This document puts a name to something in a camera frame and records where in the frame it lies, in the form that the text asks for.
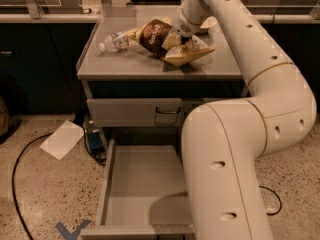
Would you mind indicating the beige paper bowl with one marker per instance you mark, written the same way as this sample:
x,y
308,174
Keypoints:
x,y
207,25

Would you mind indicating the closed grey top drawer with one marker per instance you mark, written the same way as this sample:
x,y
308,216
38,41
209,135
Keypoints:
x,y
140,112

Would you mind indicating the clear plastic water bottle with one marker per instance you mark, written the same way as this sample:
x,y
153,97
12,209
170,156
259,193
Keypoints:
x,y
113,43

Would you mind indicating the white paper sheet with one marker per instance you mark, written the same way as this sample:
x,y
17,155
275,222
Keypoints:
x,y
59,143

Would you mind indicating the blue power box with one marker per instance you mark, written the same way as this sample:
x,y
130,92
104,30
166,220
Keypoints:
x,y
94,142

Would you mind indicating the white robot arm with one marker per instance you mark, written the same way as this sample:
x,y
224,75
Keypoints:
x,y
221,140

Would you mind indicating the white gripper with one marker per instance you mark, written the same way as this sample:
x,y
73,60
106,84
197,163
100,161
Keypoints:
x,y
182,26

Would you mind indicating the brown chip bag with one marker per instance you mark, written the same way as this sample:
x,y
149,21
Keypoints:
x,y
151,36

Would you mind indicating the grey drawer cabinet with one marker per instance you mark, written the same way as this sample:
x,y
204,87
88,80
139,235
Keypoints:
x,y
136,73

